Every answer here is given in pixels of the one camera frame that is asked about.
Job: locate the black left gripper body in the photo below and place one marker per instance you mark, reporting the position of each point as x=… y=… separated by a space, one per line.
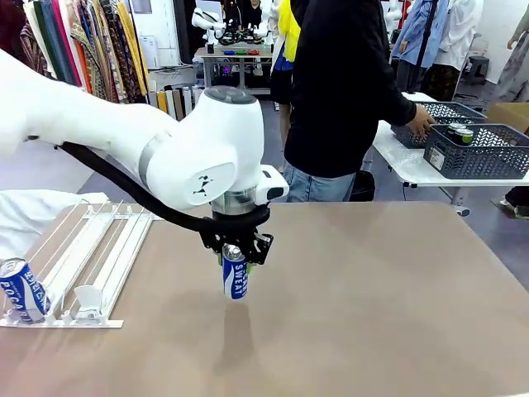
x=235 y=225

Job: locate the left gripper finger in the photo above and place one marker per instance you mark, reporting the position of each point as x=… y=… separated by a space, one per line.
x=259 y=248
x=218 y=255

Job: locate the blue Pocari Sweat can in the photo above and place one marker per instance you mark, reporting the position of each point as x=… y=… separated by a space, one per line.
x=22 y=293
x=234 y=277

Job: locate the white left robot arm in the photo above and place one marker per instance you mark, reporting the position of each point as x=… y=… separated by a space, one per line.
x=206 y=144

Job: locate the person's left forearm black sleeve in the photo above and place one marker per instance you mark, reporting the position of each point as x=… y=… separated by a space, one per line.
x=403 y=107

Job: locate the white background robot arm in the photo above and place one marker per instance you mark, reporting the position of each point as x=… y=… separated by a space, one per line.
x=206 y=20
x=266 y=25

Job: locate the person's left hand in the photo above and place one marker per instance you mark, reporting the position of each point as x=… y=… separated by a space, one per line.
x=423 y=121

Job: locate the row of sample boards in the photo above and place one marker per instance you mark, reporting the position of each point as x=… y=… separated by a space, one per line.
x=173 y=101

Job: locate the grey background work table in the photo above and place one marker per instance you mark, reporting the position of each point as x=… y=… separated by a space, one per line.
x=231 y=68

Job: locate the white side table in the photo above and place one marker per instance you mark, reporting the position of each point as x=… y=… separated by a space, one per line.
x=409 y=165

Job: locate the person in black sweater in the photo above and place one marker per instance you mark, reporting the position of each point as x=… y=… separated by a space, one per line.
x=330 y=82

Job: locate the white cloth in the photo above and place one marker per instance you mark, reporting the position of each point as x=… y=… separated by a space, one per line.
x=25 y=215

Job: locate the bystander with yellow scarf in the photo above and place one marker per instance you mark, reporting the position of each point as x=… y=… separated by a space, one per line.
x=289 y=25

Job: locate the grey plastic basket with label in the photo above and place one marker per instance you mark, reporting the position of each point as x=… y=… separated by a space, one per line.
x=475 y=161

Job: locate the hanging fabric swatches rack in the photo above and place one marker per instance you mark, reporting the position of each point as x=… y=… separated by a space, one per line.
x=82 y=41

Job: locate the bystander legs dark trousers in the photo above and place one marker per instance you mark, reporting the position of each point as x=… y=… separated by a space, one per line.
x=520 y=197

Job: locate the large tan cardboard box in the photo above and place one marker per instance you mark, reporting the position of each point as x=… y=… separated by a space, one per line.
x=508 y=116

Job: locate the grey plastic step stool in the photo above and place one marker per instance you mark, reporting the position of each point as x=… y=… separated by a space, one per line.
x=479 y=68

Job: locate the mannequin in white shirt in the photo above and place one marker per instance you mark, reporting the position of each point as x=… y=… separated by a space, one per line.
x=458 y=37

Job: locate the mannequin in grey dress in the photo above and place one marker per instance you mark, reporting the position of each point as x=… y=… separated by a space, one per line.
x=512 y=70

